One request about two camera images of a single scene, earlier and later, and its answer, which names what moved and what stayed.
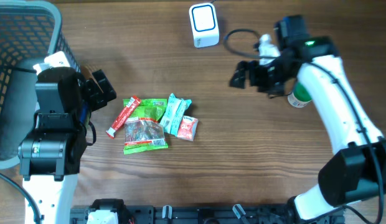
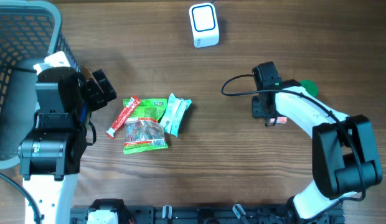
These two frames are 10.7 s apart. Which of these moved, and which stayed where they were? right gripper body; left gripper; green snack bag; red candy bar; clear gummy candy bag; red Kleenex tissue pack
Moved: right gripper body; red Kleenex tissue pack
Stayed: red candy bar; green snack bag; clear gummy candy bag; left gripper
